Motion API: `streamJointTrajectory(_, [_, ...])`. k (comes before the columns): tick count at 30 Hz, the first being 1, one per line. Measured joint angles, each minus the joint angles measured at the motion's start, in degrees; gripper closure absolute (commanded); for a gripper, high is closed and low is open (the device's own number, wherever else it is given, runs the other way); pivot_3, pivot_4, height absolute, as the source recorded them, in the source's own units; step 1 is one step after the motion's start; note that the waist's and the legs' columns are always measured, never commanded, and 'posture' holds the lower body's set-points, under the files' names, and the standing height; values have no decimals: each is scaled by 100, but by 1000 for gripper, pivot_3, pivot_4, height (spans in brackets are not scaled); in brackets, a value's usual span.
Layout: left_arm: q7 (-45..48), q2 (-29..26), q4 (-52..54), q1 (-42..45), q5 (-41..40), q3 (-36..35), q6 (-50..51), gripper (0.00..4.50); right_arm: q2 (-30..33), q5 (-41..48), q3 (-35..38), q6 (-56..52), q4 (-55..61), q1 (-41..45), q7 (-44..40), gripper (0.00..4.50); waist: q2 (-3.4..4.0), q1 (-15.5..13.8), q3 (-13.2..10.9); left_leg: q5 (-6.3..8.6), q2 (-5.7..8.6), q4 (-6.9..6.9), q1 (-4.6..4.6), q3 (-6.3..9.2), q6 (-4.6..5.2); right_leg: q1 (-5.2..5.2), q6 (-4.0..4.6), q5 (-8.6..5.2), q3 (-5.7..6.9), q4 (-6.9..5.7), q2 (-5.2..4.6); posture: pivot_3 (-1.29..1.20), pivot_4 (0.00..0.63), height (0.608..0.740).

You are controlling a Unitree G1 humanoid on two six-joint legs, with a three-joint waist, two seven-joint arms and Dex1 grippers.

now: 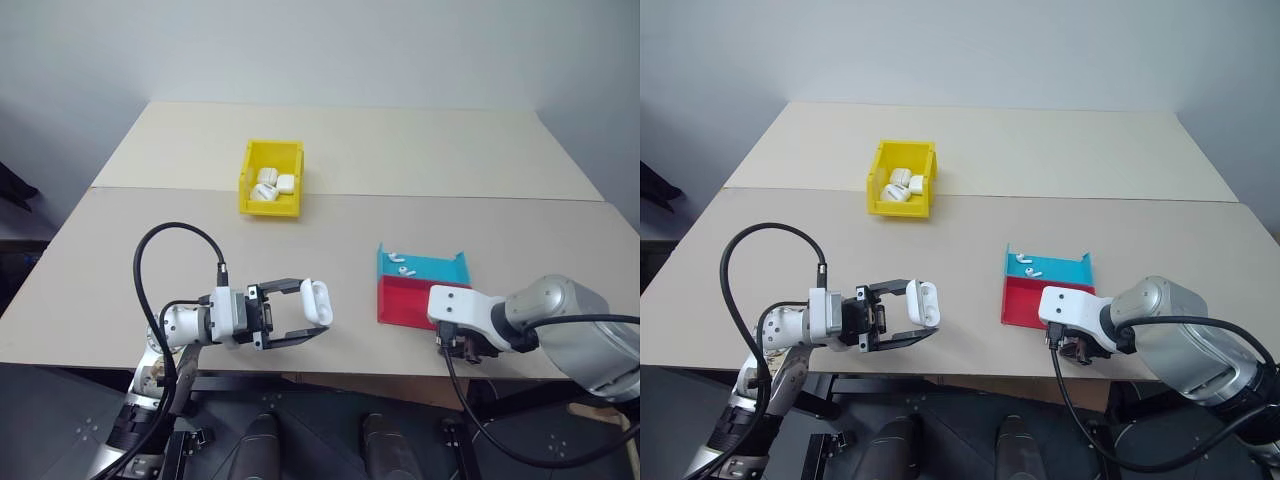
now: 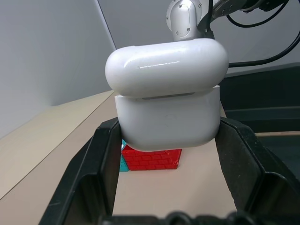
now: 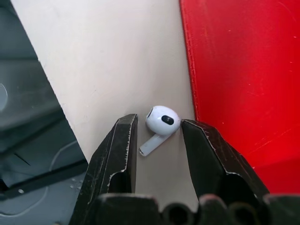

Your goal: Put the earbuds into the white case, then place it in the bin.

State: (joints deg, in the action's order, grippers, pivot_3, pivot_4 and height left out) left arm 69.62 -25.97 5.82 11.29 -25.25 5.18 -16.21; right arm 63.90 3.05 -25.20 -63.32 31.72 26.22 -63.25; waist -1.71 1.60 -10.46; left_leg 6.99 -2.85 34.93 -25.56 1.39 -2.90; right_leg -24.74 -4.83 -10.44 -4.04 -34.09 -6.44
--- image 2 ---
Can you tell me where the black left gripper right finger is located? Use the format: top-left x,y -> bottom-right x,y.
215,116 -> 300,225

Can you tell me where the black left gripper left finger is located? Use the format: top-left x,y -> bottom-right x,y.
38,117 -> 123,225

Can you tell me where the white earbud charging case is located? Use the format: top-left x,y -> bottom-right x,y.
105,37 -> 229,151

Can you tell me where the black bin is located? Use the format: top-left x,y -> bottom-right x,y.
218,62 -> 300,186

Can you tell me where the teal brick-pattern block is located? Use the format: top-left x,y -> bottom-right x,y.
120,139 -> 131,173

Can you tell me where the red brick-pattern block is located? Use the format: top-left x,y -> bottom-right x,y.
121,144 -> 183,171

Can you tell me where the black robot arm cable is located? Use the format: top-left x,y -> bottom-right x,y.
196,0 -> 300,68

